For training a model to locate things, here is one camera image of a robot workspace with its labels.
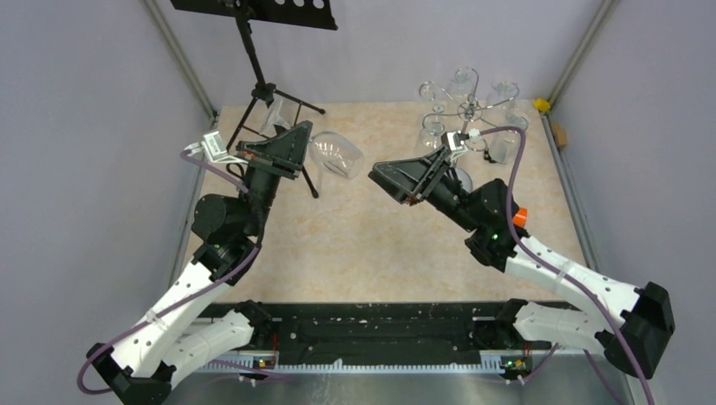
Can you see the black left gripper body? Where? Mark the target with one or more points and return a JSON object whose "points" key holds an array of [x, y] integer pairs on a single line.
{"points": [[262, 180]]}

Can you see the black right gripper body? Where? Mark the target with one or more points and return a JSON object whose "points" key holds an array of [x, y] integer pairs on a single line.
{"points": [[446, 195]]}

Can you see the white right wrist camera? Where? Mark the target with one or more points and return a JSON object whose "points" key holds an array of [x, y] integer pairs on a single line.
{"points": [[458, 142]]}

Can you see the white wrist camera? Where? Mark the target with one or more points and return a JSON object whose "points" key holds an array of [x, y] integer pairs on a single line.
{"points": [[458, 142], [211, 145]]}

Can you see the blue orange toy truck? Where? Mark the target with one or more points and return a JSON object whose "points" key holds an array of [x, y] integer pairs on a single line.
{"points": [[520, 218]]}

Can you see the left rear wine glass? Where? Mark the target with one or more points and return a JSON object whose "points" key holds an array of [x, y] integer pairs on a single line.
{"points": [[462, 84]]}

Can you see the yellow corner clamp right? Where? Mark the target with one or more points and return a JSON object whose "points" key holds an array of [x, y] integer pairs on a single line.
{"points": [[542, 105]]}

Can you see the black music stand tripod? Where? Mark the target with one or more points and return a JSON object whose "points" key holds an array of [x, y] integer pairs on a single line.
{"points": [[310, 14]]}

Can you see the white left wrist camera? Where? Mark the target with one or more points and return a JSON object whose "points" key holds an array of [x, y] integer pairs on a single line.
{"points": [[211, 145]]}

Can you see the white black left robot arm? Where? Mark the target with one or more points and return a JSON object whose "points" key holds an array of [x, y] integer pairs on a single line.
{"points": [[144, 364]]}

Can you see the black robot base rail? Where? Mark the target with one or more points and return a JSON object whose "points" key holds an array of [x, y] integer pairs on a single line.
{"points": [[381, 338]]}

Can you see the ribbed clear wine glass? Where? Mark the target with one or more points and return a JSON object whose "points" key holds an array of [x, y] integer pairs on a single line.
{"points": [[503, 146]]}

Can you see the plain clear wine glass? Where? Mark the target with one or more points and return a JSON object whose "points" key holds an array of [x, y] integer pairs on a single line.
{"points": [[432, 128]]}

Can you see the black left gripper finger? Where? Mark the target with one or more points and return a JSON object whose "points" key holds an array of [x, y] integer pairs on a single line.
{"points": [[269, 147], [296, 140]]}

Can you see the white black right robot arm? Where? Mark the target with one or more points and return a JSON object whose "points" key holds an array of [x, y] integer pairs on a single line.
{"points": [[630, 325]]}

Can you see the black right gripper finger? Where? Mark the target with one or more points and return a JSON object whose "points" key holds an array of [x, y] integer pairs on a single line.
{"points": [[425, 168], [404, 190]]}

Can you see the chrome wine glass rack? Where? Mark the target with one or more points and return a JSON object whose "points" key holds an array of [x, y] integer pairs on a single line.
{"points": [[438, 102]]}

